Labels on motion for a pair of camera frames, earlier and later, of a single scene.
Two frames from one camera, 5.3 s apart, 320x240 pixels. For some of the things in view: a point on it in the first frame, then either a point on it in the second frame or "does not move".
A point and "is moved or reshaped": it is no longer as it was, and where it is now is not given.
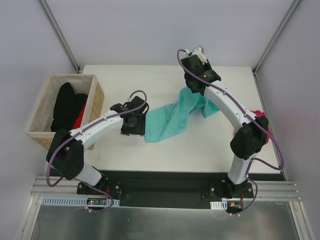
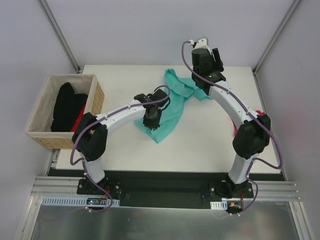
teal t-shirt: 163,122 is moved or reshaped
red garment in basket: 77,123 does not move
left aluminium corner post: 60,35 does not move
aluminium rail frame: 273,190 does not move
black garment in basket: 67,106 does not move
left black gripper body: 140,124 -> 152,123
